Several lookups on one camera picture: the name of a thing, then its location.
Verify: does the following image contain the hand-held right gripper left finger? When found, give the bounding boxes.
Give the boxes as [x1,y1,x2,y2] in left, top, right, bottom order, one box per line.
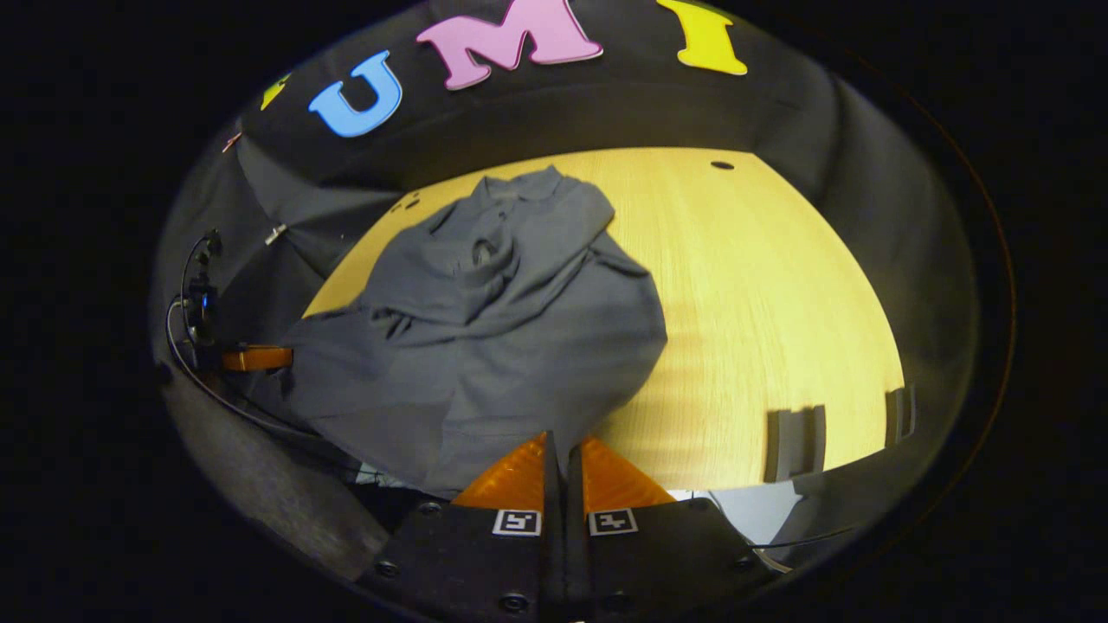
[359,431,568,623]

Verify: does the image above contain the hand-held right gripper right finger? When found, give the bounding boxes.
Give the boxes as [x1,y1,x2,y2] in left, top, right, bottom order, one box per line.
[567,437,780,623]

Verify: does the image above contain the grey collared shirt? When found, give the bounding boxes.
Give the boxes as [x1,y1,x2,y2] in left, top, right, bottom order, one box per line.
[251,166,669,498]

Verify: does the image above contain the black backdrop cloth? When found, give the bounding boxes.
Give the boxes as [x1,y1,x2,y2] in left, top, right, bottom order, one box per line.
[151,0,983,563]

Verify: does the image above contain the dark table edge bracket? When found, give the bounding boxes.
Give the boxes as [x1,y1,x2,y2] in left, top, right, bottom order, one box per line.
[763,405,828,484]
[885,384,917,444]

